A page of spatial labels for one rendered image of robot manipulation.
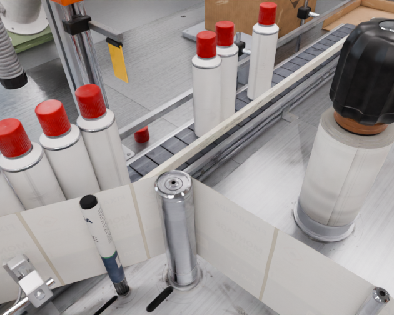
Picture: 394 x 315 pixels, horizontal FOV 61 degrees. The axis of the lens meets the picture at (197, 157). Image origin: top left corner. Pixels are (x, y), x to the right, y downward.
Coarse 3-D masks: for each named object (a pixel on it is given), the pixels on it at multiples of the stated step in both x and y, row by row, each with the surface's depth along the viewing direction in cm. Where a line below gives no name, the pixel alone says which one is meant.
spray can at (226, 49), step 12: (216, 24) 57; (228, 24) 57; (216, 36) 58; (228, 36) 57; (216, 48) 59; (228, 48) 58; (228, 60) 59; (228, 72) 61; (228, 84) 62; (228, 96) 64; (228, 108) 66
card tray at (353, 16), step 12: (360, 0) 129; (372, 0) 127; (384, 0) 124; (336, 12) 118; (348, 12) 125; (360, 12) 125; (372, 12) 125; (384, 12) 124; (324, 24) 115; (336, 24) 118
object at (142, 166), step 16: (336, 32) 102; (320, 48) 94; (288, 64) 88; (304, 64) 88; (320, 64) 88; (272, 80) 82; (304, 80) 82; (240, 96) 77; (256, 112) 73; (192, 128) 69; (160, 144) 66; (176, 144) 66; (144, 160) 62; (160, 160) 62; (192, 160) 62; (0, 304) 44
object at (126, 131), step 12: (348, 0) 99; (324, 12) 92; (312, 24) 88; (288, 36) 82; (180, 96) 63; (192, 96) 65; (168, 108) 61; (144, 120) 58; (120, 132) 56; (132, 132) 57
